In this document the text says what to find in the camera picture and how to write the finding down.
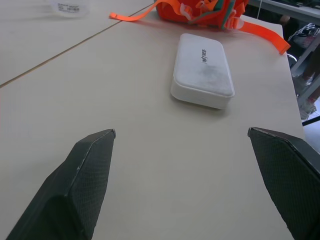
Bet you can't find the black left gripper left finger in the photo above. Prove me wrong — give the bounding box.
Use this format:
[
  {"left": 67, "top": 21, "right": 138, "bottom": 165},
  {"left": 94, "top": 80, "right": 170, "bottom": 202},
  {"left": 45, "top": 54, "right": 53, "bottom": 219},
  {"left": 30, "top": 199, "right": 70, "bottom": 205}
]
[{"left": 5, "top": 128, "right": 117, "bottom": 240}]

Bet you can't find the orange fabric bag with straps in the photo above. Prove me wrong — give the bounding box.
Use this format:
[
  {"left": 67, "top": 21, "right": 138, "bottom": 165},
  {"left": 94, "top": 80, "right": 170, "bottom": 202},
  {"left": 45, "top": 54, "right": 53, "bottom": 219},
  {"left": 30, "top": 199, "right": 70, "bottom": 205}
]
[{"left": 108, "top": 0, "right": 292, "bottom": 56}]

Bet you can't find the white labelled container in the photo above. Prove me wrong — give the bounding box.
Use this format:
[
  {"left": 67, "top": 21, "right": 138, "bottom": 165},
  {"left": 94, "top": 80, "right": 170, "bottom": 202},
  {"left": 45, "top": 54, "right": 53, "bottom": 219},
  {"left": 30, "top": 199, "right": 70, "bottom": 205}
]
[{"left": 48, "top": 0, "right": 83, "bottom": 16}]

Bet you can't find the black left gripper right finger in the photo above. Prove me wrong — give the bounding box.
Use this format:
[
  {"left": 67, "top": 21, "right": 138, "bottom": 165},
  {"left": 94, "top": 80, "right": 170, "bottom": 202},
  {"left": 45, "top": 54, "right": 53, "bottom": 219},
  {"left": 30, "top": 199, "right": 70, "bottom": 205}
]
[{"left": 247, "top": 126, "right": 320, "bottom": 240}]

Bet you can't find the person's white sneaker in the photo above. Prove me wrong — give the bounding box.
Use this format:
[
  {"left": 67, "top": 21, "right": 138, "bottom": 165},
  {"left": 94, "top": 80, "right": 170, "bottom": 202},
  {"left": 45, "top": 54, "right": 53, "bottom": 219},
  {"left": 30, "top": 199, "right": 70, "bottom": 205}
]
[{"left": 298, "top": 96, "right": 318, "bottom": 120}]

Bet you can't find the white rectangular case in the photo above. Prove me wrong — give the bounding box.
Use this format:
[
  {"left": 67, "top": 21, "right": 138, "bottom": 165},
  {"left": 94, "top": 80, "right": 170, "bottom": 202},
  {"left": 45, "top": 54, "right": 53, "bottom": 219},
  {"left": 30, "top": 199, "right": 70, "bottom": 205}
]
[{"left": 170, "top": 33, "right": 236, "bottom": 110}]

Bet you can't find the black and white striped bag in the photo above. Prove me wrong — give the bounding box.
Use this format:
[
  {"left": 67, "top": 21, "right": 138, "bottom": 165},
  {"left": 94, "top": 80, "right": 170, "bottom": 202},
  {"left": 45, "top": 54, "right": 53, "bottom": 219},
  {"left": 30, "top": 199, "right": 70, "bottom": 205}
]
[{"left": 288, "top": 22, "right": 320, "bottom": 49}]

